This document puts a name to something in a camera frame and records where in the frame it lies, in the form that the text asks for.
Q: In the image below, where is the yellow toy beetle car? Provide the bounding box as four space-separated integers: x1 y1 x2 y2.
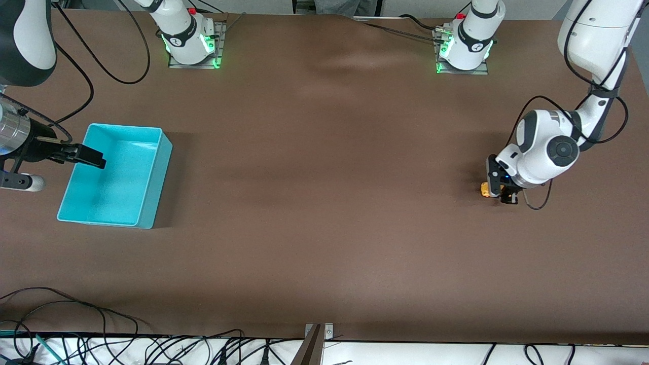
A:
480 181 508 198

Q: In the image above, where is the teal plastic bin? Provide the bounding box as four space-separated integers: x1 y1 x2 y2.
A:
57 123 173 230

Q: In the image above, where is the grey cloth item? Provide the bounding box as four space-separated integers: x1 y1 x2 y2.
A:
313 0 379 16

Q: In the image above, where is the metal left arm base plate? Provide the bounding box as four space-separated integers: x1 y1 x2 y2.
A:
435 28 489 75

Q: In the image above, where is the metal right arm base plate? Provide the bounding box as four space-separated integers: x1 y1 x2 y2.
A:
168 20 227 69

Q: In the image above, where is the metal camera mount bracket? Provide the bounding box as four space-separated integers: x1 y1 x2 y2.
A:
292 323 335 365

